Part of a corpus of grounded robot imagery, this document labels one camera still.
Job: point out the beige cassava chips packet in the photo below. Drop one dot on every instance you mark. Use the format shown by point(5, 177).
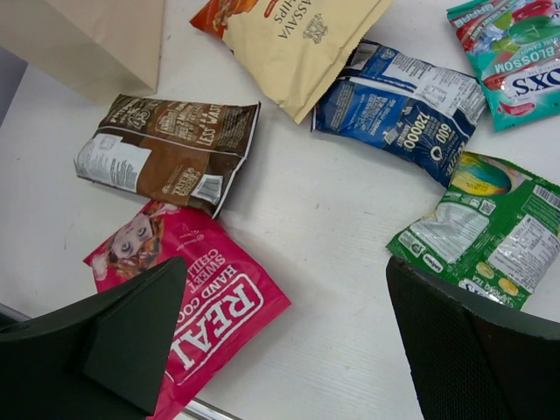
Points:
point(293, 49)

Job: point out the blue snack packet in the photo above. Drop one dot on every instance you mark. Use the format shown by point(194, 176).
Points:
point(419, 112)

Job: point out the green snack packet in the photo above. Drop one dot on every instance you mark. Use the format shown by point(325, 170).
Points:
point(495, 231)

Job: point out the red Real crisps packet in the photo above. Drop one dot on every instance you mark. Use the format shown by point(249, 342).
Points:
point(229, 297)

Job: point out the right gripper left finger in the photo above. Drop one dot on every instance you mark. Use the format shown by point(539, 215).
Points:
point(103, 357)

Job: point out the teal Fox's candy packet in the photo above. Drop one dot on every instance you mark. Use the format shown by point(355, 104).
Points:
point(513, 48)

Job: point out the brown snack packet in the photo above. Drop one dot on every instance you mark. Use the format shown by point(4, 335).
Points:
point(183, 153)

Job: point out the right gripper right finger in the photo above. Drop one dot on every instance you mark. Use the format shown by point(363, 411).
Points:
point(469, 357)

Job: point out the beige paper bag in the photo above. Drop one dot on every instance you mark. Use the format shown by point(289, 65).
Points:
point(99, 49)

